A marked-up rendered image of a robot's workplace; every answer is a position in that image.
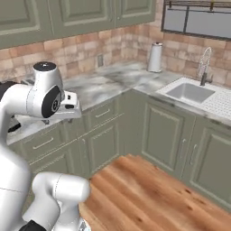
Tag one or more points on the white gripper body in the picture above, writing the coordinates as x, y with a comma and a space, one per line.
69, 112

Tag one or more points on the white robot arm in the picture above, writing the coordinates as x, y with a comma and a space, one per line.
18, 102

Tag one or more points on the green drawer front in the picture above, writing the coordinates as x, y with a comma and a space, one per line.
103, 112
45, 136

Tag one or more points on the narrow green pull-out cupboard front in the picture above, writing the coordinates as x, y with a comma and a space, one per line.
76, 141

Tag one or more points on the green lower cupboard door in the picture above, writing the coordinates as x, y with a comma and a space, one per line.
52, 164
103, 147

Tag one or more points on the green under-sink cupboard door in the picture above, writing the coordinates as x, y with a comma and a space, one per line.
210, 162
162, 136

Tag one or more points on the white paper towel roll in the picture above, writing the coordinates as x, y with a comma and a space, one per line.
155, 57

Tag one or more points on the wide green upper cupboard door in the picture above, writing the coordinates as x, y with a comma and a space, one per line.
21, 18

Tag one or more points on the narrow green upper cupboard door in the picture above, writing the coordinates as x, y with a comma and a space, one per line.
135, 9

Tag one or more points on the white sink with drainboard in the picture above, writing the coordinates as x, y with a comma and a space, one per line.
192, 92

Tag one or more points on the silver spring tap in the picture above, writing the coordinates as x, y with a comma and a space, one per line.
204, 70

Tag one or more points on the dark framed window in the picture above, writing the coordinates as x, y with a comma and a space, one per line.
198, 21

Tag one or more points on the grey wall outlet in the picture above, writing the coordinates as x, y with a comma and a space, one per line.
100, 60

